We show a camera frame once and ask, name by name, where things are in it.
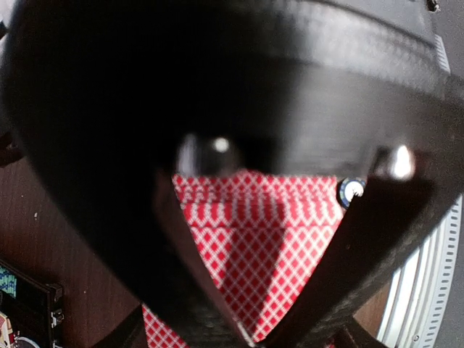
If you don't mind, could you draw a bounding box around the teal chip row in case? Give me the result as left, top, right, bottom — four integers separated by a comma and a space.
0, 266, 17, 298

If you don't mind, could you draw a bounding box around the black poker chip case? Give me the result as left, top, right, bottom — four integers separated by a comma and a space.
1, 260, 65, 348

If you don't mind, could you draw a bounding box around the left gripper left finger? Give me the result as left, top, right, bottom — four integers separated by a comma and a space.
94, 305, 148, 348

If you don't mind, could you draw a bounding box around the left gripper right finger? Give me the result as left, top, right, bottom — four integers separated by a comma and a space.
331, 318, 387, 348

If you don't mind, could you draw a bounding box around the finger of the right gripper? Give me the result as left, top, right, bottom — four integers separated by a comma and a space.
263, 159, 463, 347
138, 170, 254, 347

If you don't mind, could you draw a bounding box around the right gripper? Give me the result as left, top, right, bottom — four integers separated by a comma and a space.
0, 0, 464, 254

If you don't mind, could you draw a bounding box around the green blue chip stack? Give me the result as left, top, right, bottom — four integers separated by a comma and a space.
337, 178, 366, 209

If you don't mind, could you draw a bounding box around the clear acrylic dealer button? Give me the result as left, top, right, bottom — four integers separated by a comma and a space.
14, 336, 40, 348

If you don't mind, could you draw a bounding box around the red playing card deck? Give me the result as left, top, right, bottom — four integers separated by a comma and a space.
141, 169, 345, 348

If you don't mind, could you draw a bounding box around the card deck in case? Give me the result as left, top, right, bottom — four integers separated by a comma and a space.
0, 313, 15, 348

